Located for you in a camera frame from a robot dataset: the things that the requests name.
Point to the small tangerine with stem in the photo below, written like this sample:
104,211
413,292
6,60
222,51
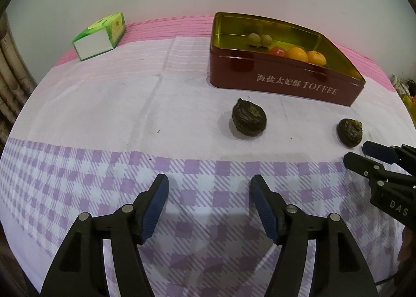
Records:
317,58

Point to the bamboo print curtain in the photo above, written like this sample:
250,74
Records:
13,82

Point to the purple checkered white cloth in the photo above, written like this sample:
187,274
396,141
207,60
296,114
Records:
97,121

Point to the smooth orange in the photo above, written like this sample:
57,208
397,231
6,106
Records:
297,54

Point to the yellow green packaging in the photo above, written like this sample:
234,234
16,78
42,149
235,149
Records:
404,89

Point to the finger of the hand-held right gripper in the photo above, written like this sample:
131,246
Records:
380,151
360,162

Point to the small dark wrinkled fruit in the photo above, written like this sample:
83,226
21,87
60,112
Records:
350,132

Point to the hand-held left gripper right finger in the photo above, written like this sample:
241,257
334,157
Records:
265,209

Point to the green tissue box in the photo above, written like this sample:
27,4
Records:
97,45

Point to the red cherry tomato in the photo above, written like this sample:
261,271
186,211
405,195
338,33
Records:
278,51

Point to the dark red metal tin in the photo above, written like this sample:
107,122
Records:
276,82

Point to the pink ribbed mat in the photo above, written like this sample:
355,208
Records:
162,27

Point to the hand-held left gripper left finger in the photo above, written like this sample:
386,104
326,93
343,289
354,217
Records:
152,209

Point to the brown longan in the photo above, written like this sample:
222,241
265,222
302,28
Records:
266,40
253,38

